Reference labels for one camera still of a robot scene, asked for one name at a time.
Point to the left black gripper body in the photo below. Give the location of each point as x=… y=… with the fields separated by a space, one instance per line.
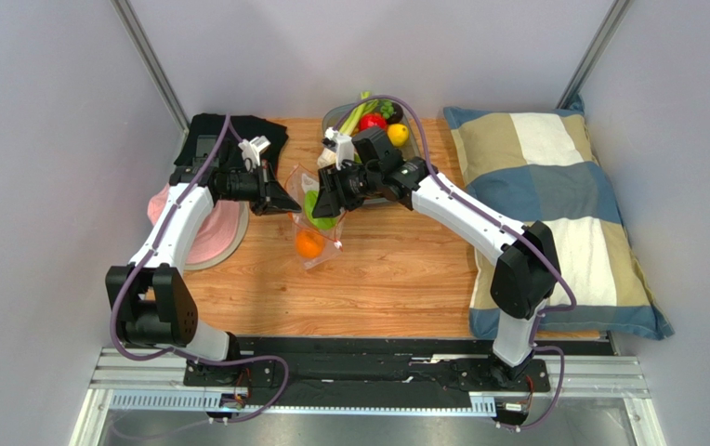
x=264 y=171

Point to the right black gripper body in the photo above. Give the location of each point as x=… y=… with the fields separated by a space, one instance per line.
x=337 y=190

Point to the clear orange zip top bag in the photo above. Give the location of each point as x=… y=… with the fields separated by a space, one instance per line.
x=303 y=186

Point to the orange fruit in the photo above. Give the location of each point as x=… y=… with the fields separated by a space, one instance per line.
x=309 y=244

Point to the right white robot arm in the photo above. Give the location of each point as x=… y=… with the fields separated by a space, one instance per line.
x=525 y=260

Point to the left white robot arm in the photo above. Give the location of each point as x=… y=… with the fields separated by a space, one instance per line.
x=151 y=304

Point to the grey food tray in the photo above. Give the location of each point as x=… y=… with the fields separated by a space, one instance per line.
x=409 y=149

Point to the green white leek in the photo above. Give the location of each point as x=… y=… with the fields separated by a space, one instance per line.
x=348 y=123

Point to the black folded cloth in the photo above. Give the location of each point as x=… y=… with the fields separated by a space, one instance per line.
x=206 y=127

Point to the red apple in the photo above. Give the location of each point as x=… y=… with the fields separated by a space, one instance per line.
x=372 y=119

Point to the pink hat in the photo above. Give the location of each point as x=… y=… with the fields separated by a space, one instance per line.
x=219 y=236

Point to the yellow lemon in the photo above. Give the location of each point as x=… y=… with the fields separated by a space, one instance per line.
x=398 y=134

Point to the plaid pillow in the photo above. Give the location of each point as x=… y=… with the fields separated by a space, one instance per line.
x=539 y=166

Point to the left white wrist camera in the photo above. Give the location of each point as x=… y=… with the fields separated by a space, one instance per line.
x=251 y=151

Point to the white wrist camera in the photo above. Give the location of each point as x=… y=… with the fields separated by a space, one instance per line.
x=337 y=148
x=251 y=151

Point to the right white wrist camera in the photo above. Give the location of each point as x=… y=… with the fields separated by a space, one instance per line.
x=337 y=148

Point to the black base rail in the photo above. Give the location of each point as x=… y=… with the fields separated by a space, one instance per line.
x=381 y=373

